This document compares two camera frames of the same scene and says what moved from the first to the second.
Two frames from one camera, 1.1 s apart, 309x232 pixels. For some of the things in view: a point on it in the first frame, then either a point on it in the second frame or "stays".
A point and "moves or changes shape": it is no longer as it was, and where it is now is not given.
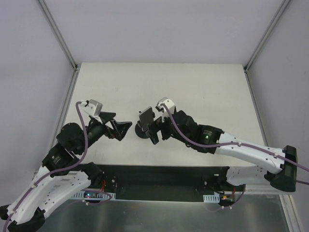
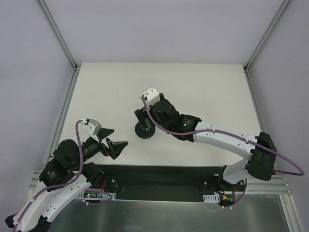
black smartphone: (146, 117) moves or changes shape
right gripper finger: (157, 122) to (141, 113)
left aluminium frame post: (76, 67) stays
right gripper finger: (153, 136) to (147, 124)
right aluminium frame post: (281, 9) stays
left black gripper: (107, 124) to (104, 147)
